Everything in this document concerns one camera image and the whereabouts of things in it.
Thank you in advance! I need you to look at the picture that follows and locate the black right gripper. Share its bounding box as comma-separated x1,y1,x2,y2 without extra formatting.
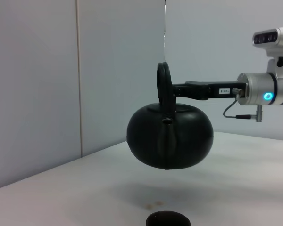
172,81,248,101

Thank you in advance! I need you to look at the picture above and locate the black round teapot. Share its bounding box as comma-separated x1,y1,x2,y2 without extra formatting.
126,61,214,171

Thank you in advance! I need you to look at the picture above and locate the small black teacup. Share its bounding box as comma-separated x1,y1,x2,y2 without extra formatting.
145,211,191,226

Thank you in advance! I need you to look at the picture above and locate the right gripper cable with plug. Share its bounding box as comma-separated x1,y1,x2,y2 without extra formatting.
223,87,264,123

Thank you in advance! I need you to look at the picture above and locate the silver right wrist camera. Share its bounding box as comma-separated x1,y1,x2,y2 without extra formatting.
252,25,283,73

